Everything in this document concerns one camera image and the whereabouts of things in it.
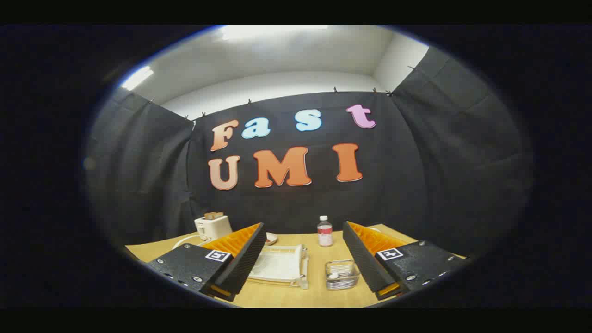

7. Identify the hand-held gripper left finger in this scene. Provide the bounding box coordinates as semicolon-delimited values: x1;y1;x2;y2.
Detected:
147;222;267;302

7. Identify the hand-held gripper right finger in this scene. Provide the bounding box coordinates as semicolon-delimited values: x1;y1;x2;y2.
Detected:
342;221;468;300

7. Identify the clear wire basket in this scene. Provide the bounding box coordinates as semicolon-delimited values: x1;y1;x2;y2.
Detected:
325;260;361;290

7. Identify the white wire dish rack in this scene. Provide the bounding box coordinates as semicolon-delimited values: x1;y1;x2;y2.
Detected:
247;244;309;290

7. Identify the clear bottle with red label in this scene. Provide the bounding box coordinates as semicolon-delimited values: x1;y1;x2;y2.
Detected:
317;216;333;247

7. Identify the white toaster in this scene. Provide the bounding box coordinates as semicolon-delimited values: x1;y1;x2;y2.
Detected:
194;215;233;241

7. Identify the black backdrop cloth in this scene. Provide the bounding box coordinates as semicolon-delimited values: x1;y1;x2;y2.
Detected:
86;46;532;253

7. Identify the ceiling light panel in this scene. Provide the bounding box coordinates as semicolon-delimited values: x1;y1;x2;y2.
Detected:
220;25;329;41
121;66;154;91

